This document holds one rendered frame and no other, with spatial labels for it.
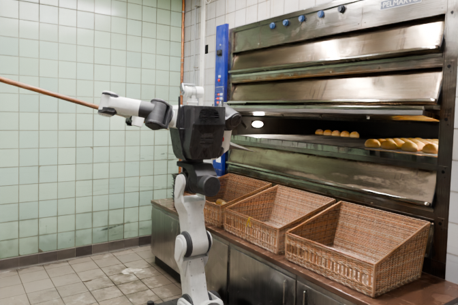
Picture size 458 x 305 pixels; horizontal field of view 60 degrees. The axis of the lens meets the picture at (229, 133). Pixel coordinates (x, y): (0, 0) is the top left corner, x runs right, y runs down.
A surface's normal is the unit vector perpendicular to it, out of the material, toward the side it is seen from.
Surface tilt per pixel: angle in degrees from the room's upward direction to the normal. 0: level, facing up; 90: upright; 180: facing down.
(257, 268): 90
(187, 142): 90
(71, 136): 90
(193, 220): 74
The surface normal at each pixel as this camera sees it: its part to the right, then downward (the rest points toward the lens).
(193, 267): 0.57, -0.22
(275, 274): -0.82, 0.03
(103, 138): 0.57, 0.06
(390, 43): -0.76, -0.34
